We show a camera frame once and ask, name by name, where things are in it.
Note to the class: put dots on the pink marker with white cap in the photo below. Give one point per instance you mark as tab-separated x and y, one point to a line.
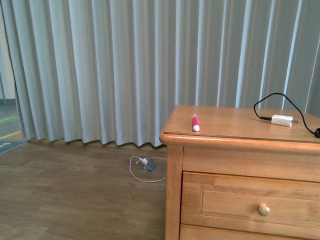
195	123

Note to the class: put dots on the wooden drawer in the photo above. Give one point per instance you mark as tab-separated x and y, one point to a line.
231	202
188	232

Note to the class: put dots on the round top drawer knob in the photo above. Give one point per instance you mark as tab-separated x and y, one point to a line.
263	210

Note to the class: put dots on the white plug in floor socket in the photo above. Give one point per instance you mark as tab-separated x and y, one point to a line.
144	161

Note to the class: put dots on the grey floor socket box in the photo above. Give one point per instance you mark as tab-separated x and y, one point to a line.
151	166

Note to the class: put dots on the grey pleated curtain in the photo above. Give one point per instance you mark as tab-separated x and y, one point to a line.
113	70

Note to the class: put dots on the wooden nightstand cabinet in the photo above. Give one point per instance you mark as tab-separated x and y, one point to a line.
232	142

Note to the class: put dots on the white power adapter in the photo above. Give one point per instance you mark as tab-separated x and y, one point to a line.
283	120

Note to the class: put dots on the grey floor mat sign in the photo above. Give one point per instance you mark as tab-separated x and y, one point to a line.
8	144

